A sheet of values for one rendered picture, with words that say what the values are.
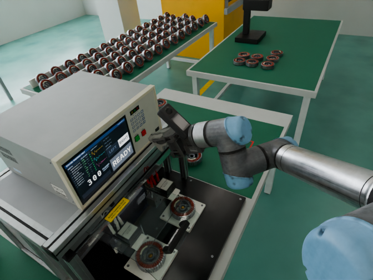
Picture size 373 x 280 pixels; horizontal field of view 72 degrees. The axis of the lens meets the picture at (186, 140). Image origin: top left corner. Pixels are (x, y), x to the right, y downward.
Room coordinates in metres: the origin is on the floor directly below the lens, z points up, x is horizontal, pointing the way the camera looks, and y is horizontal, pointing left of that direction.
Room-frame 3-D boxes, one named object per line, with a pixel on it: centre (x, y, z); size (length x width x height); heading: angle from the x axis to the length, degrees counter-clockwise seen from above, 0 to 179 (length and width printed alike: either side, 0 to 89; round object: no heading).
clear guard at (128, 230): (0.50, 0.18, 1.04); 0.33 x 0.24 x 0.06; 56
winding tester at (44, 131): (0.78, 0.38, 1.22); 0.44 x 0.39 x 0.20; 146
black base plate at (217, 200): (0.60, 0.13, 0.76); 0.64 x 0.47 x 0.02; 146
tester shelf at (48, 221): (0.77, 0.38, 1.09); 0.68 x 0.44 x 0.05; 146
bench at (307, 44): (2.68, -1.03, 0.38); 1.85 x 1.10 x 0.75; 146
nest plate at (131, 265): (0.49, 0.18, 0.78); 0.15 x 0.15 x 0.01; 56
